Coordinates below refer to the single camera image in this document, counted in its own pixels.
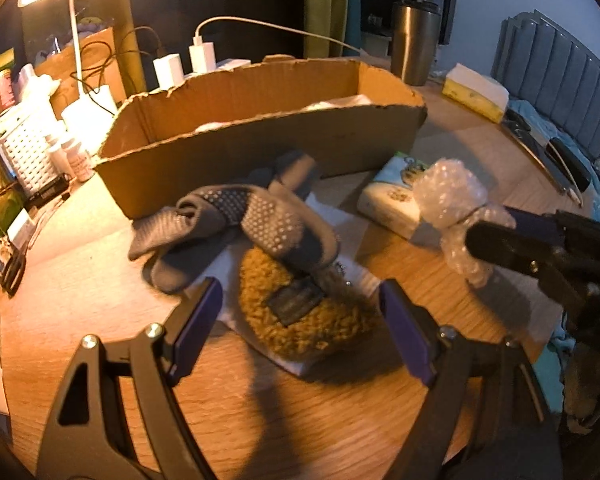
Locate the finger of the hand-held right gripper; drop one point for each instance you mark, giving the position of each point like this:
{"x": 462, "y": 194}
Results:
{"x": 535, "y": 225}
{"x": 500, "y": 247}

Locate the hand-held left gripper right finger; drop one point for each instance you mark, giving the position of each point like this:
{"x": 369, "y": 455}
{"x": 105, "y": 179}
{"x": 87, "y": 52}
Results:
{"x": 407, "y": 330}

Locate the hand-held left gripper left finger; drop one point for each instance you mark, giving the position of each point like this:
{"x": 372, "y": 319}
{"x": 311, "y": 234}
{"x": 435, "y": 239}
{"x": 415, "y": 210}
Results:
{"x": 197, "y": 325}

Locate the clear bubble wrap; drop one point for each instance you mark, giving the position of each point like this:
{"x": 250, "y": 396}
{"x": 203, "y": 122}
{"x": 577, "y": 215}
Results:
{"x": 445, "y": 190}

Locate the white paper sheet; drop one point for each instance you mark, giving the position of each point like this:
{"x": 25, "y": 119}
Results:
{"x": 345, "y": 230}

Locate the printed tissue pack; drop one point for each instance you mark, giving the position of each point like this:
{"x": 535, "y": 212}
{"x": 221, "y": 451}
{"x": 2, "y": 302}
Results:
{"x": 385, "y": 200}

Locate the grey dotted sock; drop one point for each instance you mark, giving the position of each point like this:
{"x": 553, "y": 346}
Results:
{"x": 292, "y": 170}
{"x": 260, "y": 215}

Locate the cardboard box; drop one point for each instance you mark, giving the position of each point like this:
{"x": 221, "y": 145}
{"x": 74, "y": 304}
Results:
{"x": 230, "y": 155}

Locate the black power bank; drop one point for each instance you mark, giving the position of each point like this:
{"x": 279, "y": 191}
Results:
{"x": 572, "y": 165}

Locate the grey padded headboard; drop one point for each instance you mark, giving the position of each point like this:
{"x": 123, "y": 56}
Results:
{"x": 560, "y": 80}

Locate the small white bottle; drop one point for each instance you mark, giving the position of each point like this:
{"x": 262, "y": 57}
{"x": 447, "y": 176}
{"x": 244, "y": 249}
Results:
{"x": 81, "y": 160}
{"x": 60, "y": 160}

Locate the steel tumbler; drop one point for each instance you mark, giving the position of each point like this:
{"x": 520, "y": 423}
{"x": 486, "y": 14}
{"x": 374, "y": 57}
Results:
{"x": 415, "y": 45}

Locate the black computer tower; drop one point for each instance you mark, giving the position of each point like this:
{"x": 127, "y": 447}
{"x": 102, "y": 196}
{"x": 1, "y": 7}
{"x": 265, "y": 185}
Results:
{"x": 447, "y": 15}

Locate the white plastic basket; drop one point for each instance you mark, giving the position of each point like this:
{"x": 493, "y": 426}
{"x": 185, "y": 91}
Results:
{"x": 22, "y": 150}

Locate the white charger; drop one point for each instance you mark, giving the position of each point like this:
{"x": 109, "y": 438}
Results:
{"x": 169, "y": 72}
{"x": 202, "y": 55}

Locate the teal curtain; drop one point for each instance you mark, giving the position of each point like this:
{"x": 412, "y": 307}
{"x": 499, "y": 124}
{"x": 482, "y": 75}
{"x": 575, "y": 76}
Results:
{"x": 360, "y": 0}

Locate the brown paper bag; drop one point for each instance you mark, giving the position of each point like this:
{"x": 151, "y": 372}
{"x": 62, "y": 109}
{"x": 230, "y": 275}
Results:
{"x": 97, "y": 55}

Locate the yellow curtain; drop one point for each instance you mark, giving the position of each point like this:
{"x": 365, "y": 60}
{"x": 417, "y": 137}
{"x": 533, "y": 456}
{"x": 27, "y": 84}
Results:
{"x": 325, "y": 5}

